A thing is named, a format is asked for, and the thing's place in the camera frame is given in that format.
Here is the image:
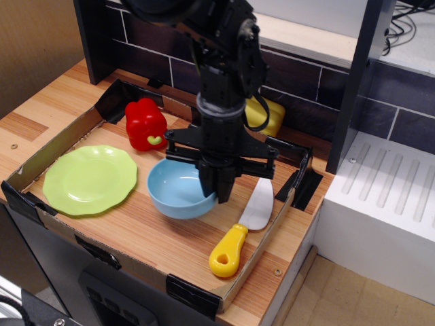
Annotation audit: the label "light blue plastic bowl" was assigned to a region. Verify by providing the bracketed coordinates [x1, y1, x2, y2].
[147, 159, 218, 219]

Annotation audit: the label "black cables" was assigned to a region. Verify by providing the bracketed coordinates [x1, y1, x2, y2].
[380, 0, 435, 57]

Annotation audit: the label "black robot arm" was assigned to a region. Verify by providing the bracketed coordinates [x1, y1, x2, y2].
[124, 1, 278, 203]

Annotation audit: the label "light green plastic plate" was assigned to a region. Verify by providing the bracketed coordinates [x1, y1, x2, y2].
[43, 145, 138, 216]

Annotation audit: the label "yellow toy bell pepper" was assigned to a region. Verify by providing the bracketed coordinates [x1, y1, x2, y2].
[245, 98, 285, 137]

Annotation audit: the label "cardboard tray border with tape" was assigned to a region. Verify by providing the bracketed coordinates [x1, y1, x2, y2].
[1, 76, 333, 325]

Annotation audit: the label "white toy sink drainboard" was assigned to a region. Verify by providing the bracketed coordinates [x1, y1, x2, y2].
[314, 132, 434, 303]

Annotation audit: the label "dark left vertical post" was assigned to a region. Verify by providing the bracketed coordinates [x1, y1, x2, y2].
[73, 0, 117, 85]

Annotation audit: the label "dark grey vertical post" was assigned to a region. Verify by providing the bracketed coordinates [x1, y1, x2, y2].
[326, 0, 396, 174]

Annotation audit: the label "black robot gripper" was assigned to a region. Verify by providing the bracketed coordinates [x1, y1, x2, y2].
[164, 93, 279, 204]

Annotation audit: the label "red toy bell pepper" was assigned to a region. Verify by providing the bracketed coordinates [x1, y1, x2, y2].
[125, 98, 167, 151]

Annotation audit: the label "toy knife yellow handle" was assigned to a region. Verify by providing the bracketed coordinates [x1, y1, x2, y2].
[209, 178, 274, 278]

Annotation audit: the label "black toy oven front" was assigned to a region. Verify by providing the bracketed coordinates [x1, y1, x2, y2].
[7, 209, 216, 325]

